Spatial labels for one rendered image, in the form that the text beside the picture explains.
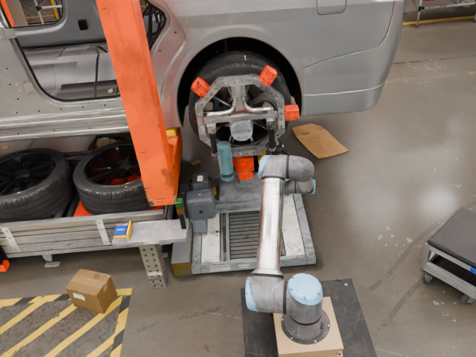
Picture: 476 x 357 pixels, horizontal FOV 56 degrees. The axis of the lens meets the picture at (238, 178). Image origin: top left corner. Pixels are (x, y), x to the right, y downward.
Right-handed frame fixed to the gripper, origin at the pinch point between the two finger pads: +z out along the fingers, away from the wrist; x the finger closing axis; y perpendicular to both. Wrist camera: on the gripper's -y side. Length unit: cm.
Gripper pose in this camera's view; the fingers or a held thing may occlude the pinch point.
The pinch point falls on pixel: (275, 141)
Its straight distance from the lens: 293.0
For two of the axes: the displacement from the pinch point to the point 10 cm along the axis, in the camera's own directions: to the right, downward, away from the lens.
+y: 7.6, 5.0, 4.1
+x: 6.5, -6.3, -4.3
